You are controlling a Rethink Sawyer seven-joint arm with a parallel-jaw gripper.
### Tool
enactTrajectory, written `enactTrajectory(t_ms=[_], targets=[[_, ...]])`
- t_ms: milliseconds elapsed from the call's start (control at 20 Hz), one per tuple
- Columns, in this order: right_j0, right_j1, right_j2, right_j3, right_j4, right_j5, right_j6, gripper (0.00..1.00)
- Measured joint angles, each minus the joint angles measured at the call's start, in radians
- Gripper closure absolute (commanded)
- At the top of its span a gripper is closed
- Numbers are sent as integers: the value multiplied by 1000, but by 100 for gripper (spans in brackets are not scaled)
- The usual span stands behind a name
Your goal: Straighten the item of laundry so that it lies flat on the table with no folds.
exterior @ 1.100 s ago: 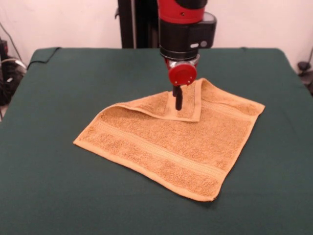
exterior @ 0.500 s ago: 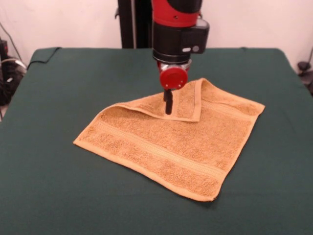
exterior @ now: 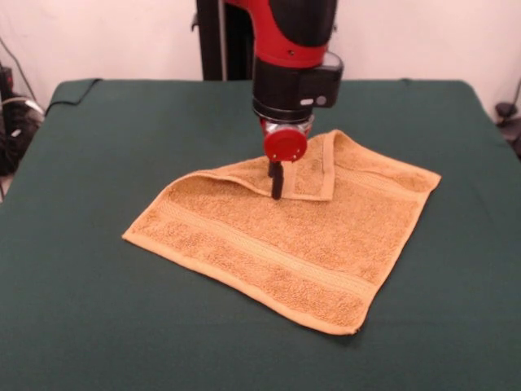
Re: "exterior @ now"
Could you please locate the black cable tangle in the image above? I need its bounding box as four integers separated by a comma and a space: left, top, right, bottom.
0, 36, 46, 177

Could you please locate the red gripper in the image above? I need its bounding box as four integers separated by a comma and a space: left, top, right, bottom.
262, 128, 309, 201

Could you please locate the dark grey stand foot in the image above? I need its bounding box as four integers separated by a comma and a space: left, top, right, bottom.
494, 101, 521, 160

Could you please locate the dark green table cloth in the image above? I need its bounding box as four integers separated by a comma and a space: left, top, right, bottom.
0, 77, 521, 391

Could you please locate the orange terry towel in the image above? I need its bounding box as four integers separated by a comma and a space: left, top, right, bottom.
121, 129, 443, 337

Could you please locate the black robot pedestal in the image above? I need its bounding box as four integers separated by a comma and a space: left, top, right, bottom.
190, 0, 338, 81

